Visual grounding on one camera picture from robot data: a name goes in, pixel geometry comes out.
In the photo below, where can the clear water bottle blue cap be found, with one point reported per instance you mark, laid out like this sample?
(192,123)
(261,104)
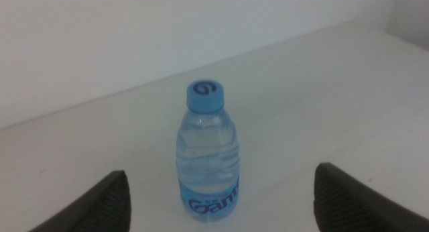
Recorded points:
(207,151)

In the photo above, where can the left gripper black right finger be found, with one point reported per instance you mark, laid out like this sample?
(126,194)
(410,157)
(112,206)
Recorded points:
(342,205)

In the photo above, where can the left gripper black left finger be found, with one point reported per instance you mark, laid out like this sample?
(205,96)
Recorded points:
(104,208)

